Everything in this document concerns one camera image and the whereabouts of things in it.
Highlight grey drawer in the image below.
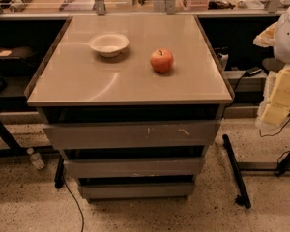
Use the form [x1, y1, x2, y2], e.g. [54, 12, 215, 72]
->
[64, 158, 205, 178]
[78, 183, 195, 199]
[43, 120, 220, 150]

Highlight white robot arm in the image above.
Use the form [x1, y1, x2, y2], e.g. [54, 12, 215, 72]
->
[253, 6, 290, 130]

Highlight grey drawer cabinet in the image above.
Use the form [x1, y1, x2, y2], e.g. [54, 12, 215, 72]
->
[25, 14, 234, 186]

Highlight grey top drawer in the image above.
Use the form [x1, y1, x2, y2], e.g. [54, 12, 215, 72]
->
[43, 120, 220, 150]

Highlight grey bottom drawer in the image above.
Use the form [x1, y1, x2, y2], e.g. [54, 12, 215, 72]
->
[78, 183, 195, 199]

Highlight red apple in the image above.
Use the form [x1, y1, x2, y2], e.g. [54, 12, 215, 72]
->
[150, 48, 174, 73]

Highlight white bowl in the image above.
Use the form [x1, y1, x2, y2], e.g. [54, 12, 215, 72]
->
[89, 33, 129, 58]

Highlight black phone device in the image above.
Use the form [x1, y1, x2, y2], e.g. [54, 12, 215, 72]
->
[245, 67, 261, 77]

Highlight clear plastic bottle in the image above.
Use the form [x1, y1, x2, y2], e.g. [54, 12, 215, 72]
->
[27, 148, 45, 170]

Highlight black left table leg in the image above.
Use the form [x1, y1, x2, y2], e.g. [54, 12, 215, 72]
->
[0, 109, 60, 159]

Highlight black floor cable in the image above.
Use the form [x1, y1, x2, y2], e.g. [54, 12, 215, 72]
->
[63, 174, 85, 232]

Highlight black table leg frame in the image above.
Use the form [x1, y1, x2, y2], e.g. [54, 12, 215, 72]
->
[222, 134, 290, 209]

